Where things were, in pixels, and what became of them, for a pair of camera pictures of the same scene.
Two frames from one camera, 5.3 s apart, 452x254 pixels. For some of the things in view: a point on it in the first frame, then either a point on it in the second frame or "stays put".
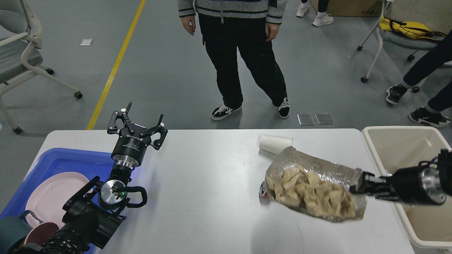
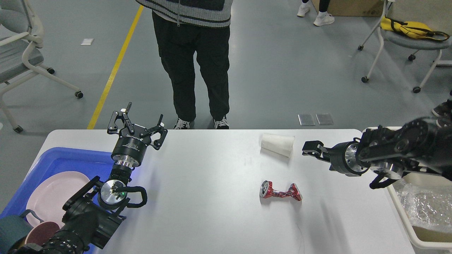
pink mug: x=40 y=233 stays put
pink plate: x=47 y=197 stays put
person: x=226 y=25 → x=184 y=28
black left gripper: x=130 y=148 stays put
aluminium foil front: x=347 y=178 → x=427 y=206
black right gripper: x=418 y=185 → x=342 y=157
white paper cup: x=272 y=145 stays put
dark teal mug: x=12 y=228 stays put
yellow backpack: x=416 y=30 stays put
